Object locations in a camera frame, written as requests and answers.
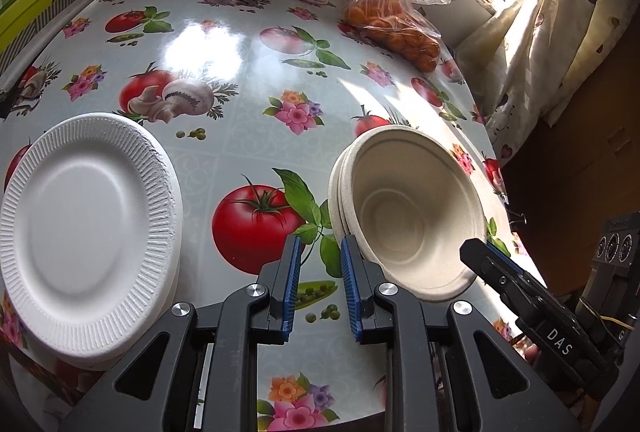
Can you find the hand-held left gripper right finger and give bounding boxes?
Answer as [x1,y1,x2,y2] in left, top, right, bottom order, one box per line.
[340,236,581,432]

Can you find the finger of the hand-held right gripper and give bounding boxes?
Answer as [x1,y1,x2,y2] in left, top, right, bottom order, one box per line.
[485,242,548,295]
[459,238,543,317]

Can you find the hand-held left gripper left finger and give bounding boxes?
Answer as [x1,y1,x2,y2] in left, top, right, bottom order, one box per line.
[60,236,303,432]

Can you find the black binder clip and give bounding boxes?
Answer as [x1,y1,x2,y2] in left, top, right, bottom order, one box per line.
[505,199,531,227]

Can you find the cream printed curtain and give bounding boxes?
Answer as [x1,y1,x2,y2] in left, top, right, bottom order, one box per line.
[465,0,626,163]

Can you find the fruit and flower printed tablecloth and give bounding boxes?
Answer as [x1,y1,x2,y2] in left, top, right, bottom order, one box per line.
[0,0,531,432]

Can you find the plastic bag of oranges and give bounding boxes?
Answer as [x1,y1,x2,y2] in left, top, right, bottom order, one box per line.
[345,0,468,72]

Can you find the lime green box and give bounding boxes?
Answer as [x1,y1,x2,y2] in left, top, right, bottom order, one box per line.
[0,0,86,55]

